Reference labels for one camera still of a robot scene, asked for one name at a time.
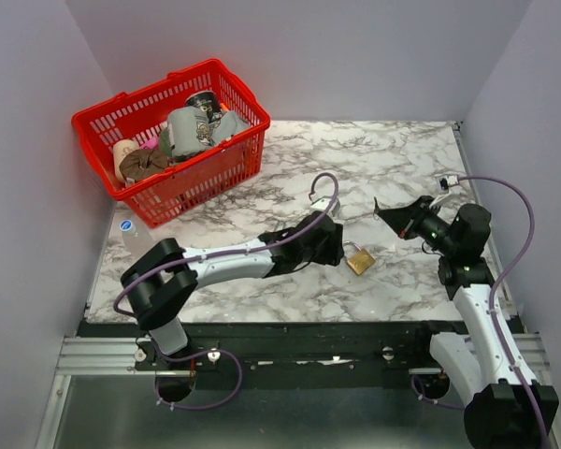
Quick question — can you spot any grey cloth in basket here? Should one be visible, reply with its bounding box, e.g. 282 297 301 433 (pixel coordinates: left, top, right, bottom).
211 111 251 145

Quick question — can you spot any pink item in basket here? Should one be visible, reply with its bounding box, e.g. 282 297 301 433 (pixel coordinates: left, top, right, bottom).
140 136 159 150

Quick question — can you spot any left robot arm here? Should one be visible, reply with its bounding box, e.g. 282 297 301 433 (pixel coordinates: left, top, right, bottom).
121 210 344 369

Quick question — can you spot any red plastic shopping basket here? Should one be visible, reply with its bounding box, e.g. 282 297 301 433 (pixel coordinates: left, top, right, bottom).
72 59 270 228

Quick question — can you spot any beige cup in basket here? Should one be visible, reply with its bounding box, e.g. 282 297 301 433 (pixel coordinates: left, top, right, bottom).
112 139 139 183

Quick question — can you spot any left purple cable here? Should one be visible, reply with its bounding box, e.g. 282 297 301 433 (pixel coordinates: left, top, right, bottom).
113 173 341 315

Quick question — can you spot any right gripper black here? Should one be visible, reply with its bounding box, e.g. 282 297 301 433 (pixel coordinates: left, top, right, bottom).
379 196 458 255

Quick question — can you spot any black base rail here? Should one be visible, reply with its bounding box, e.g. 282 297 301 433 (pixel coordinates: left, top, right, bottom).
136 321 467 390

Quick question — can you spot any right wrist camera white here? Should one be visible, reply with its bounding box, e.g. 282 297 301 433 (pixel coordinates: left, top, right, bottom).
429 174 459 209

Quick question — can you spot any aluminium frame rail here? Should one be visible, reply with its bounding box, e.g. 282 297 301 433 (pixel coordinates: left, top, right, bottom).
56 334 550 378

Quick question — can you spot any black can in basket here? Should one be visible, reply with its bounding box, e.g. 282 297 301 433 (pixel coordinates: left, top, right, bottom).
184 90 225 124

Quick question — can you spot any clear plastic water bottle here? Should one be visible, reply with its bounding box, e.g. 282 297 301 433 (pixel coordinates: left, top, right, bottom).
119 218 156 260

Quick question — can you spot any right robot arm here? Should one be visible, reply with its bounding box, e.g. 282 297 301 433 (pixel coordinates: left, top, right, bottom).
374 196 559 448

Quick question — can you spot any grey printed cloth roll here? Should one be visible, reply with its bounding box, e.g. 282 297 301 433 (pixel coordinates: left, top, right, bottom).
167 107 213 162

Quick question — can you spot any small key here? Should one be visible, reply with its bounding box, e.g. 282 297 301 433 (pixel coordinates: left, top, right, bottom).
373 196 381 220

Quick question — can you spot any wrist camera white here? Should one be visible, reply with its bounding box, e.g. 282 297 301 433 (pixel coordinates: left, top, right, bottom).
309 196 340 216
429 174 459 209

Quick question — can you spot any large brass padlock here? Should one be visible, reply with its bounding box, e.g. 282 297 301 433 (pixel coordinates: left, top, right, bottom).
342 240 376 276

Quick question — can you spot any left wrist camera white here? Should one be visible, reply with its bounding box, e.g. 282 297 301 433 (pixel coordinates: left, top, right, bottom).
309 196 340 216

